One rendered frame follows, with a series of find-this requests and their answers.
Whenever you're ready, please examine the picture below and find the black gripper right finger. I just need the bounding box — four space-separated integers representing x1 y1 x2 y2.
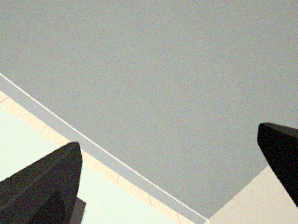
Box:
257 123 298 209

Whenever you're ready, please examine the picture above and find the dark grey rectangular bar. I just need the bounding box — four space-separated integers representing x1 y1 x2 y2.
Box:
69 197 86 224

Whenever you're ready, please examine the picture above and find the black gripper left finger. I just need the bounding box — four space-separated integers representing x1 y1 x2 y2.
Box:
0 141 82 224

